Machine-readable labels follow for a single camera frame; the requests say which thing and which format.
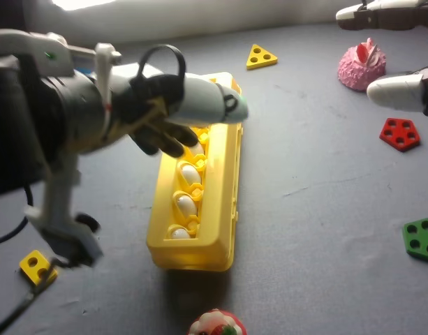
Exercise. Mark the yellow rectangle block two holes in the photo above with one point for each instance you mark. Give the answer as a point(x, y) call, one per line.
point(30, 268)

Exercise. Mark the green pentagon block five holes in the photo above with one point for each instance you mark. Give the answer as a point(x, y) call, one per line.
point(421, 235)

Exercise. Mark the yellow egg carton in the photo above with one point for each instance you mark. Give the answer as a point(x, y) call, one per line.
point(217, 192)

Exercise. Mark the toy cake with strawberry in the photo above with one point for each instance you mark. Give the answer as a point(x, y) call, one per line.
point(215, 324)

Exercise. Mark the red pentagon block five holes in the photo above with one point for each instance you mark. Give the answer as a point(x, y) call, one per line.
point(391, 134)

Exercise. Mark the pink toy cake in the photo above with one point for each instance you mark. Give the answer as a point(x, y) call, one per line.
point(353, 71)

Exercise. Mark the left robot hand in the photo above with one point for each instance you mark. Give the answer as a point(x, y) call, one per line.
point(199, 101)

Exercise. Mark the white toy egg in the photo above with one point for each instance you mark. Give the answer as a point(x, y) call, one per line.
point(186, 206)
point(179, 233)
point(191, 174)
point(199, 149)

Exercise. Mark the white cloth backdrop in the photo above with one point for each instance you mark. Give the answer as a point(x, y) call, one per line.
point(234, 14)

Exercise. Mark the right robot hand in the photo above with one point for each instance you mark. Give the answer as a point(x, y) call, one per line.
point(398, 90)

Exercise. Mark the yellow triangle block three holes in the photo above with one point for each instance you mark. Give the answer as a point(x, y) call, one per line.
point(252, 62)

